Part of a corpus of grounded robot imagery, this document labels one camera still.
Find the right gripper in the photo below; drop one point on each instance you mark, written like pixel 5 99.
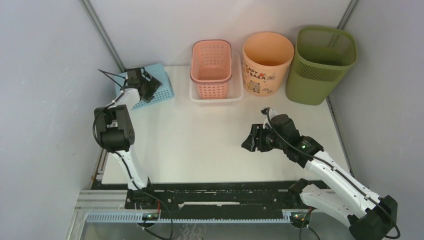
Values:
pixel 257 131

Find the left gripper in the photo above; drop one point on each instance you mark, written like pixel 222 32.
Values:
pixel 154 84

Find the blue plastic basket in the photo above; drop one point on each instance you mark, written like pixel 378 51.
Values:
pixel 159 89

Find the pink plastic basket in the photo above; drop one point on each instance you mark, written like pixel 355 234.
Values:
pixel 211 68

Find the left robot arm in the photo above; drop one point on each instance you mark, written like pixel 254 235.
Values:
pixel 114 132

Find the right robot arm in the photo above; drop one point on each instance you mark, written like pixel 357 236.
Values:
pixel 366 214

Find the clear white plastic tray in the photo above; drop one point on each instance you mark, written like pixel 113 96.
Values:
pixel 235 91

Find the orange capybara bucket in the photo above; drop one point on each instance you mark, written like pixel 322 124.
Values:
pixel 266 60

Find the green mesh waste bin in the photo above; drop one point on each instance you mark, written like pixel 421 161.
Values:
pixel 322 57

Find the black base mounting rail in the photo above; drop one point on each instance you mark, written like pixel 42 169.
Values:
pixel 231 201

